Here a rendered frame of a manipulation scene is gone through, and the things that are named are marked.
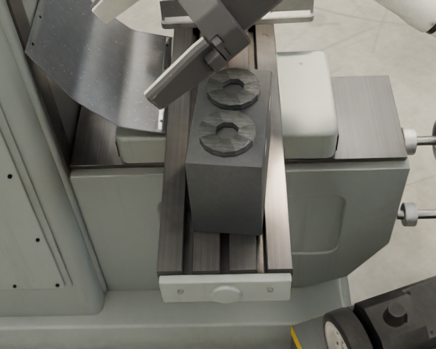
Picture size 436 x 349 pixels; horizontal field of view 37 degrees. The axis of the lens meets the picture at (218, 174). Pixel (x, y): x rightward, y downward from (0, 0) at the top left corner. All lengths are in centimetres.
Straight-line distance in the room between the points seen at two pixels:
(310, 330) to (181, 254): 63
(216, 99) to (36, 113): 46
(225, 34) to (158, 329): 153
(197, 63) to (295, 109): 103
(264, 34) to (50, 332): 105
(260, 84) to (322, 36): 193
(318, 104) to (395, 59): 148
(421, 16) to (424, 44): 180
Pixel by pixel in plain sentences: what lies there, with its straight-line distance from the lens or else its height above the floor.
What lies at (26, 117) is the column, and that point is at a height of 97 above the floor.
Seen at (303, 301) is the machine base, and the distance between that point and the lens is 195.
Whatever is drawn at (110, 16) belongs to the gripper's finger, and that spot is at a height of 158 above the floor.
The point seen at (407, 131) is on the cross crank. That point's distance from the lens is 170.
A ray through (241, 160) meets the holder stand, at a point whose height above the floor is 115.
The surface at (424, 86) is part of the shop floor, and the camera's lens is 287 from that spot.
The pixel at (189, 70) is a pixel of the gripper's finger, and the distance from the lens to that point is 48.
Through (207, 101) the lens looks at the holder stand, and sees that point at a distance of 110.
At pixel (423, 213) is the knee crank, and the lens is 173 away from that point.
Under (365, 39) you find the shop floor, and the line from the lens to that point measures 305.
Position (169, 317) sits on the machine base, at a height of 20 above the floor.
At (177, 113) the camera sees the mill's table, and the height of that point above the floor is 96.
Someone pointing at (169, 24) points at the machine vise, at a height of 97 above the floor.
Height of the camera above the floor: 191
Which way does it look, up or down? 51 degrees down
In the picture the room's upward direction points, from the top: 4 degrees counter-clockwise
